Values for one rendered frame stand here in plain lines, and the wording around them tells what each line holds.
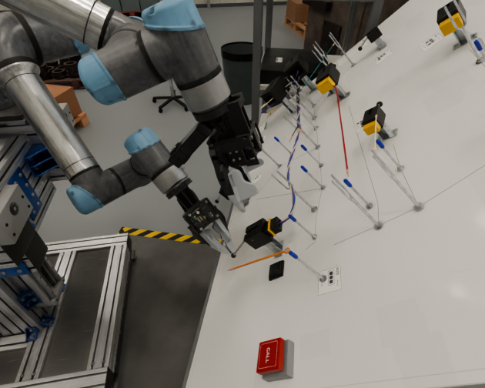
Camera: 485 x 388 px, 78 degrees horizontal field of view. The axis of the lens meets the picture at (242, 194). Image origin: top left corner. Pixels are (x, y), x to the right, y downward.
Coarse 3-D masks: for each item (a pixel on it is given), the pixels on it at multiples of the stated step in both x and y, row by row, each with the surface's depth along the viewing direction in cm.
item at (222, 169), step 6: (216, 156) 54; (216, 162) 52; (216, 168) 53; (222, 168) 52; (216, 174) 53; (222, 174) 53; (222, 180) 54; (228, 180) 54; (222, 186) 54; (228, 186) 55; (228, 192) 55
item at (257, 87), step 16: (256, 0) 117; (272, 0) 163; (320, 0) 114; (336, 0) 113; (352, 0) 113; (368, 0) 112; (256, 16) 121; (272, 16) 169; (256, 32) 125; (256, 48) 129; (256, 64) 133; (256, 80) 138; (256, 96) 143; (288, 96) 141; (256, 112) 149
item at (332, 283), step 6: (324, 270) 57; (330, 270) 56; (336, 270) 55; (318, 276) 57; (330, 276) 55; (336, 276) 54; (318, 282) 57; (324, 282) 56; (330, 282) 54; (336, 282) 53; (318, 288) 56; (324, 288) 55; (330, 288) 54; (336, 288) 53; (318, 294) 55
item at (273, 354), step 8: (264, 344) 52; (272, 344) 51; (280, 344) 50; (264, 352) 51; (272, 352) 50; (280, 352) 49; (264, 360) 50; (272, 360) 49; (280, 360) 48; (256, 368) 50; (264, 368) 49; (272, 368) 48; (280, 368) 48
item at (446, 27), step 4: (452, 16) 63; (456, 16) 62; (448, 20) 63; (456, 20) 62; (460, 20) 62; (440, 24) 64; (444, 24) 63; (448, 24) 63; (452, 24) 63; (456, 24) 63; (460, 24) 62; (440, 28) 64; (444, 28) 64; (448, 28) 64; (452, 28) 63; (444, 32) 65; (448, 32) 64; (444, 36) 65
